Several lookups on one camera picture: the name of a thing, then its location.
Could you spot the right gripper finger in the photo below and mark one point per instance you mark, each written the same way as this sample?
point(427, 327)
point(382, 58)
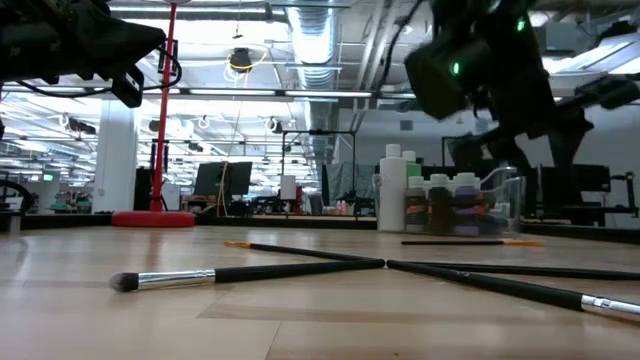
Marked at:
point(570, 140)
point(492, 148)

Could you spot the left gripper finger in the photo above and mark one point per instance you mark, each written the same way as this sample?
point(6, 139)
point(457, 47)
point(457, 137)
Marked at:
point(130, 40)

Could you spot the small purple paint bottle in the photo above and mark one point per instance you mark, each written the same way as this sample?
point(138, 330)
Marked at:
point(467, 210)

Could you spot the small dark paint bottle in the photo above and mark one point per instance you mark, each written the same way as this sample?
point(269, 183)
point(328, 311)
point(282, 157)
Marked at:
point(416, 205)
point(440, 205)

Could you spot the large green bottle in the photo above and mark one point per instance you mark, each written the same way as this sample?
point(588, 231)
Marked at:
point(413, 165)

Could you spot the black paintbrush orange fan tip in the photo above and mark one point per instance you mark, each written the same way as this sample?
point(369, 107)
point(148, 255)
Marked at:
point(450, 243)

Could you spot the large white bottle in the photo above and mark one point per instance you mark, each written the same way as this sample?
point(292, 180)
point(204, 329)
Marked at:
point(392, 190)

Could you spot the thin plain black paintbrush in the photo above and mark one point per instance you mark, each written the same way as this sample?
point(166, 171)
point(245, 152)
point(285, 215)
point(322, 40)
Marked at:
point(525, 271)

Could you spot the black brush white print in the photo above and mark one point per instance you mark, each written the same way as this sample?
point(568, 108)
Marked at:
point(500, 286)

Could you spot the black brush dark bristles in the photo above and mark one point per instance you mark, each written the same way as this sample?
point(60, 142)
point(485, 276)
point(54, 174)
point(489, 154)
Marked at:
point(250, 274)

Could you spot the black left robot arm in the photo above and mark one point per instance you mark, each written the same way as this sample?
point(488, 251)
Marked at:
point(15, 40)

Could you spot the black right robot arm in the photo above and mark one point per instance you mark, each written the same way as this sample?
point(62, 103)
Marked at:
point(495, 25)

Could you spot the black computer monitor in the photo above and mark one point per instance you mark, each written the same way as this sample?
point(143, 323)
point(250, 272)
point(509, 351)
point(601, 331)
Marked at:
point(241, 178)
point(591, 177)
point(550, 192)
point(212, 178)

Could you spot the clear plastic bin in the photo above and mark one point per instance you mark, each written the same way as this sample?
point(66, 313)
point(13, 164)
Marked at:
point(512, 200)

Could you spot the ceiling strip light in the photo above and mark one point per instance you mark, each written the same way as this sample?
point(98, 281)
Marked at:
point(320, 93)

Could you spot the grey fabric cover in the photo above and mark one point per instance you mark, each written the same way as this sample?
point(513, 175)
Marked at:
point(345, 180)

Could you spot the black curved hoop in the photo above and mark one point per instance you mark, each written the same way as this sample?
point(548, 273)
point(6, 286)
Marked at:
point(25, 192)

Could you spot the red desk lamp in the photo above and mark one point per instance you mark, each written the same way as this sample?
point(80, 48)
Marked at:
point(152, 219)

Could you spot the black paintbrush orange pointed tip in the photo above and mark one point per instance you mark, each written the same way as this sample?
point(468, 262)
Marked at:
point(300, 251)

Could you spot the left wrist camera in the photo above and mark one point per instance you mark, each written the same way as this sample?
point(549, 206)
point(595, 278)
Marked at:
point(129, 89)

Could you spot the silver ventilation duct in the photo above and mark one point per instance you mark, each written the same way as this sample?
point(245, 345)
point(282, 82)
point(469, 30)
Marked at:
point(312, 50)

